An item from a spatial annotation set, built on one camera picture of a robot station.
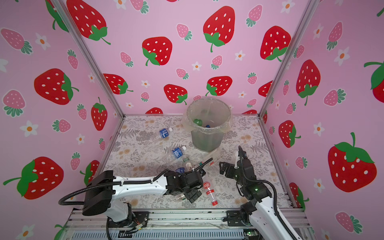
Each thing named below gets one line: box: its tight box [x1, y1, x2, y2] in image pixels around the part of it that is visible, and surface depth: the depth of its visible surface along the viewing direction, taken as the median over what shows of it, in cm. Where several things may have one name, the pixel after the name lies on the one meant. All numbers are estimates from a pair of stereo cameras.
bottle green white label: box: [176, 193, 186, 202], surface depth 80 cm
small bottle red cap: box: [206, 189, 219, 206], surface depth 80 cm
